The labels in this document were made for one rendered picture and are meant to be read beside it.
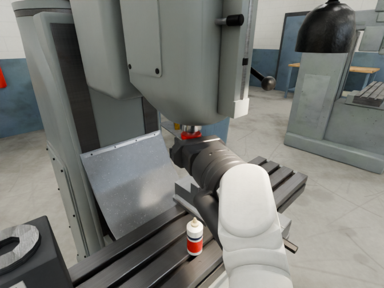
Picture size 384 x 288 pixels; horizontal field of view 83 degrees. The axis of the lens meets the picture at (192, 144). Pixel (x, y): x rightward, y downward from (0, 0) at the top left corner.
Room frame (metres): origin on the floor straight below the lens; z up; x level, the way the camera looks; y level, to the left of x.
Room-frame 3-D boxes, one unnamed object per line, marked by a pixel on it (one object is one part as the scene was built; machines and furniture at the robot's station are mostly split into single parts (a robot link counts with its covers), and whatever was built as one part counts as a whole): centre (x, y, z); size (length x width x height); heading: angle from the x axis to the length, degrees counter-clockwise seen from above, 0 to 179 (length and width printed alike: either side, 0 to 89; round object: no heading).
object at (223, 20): (0.36, -0.05, 1.49); 0.06 x 0.01 x 0.01; 42
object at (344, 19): (0.35, -0.19, 1.48); 0.07 x 0.07 x 0.06
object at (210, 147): (0.37, -0.03, 1.24); 0.13 x 0.12 x 0.10; 112
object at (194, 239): (0.39, -0.01, 1.02); 0.04 x 0.04 x 0.11
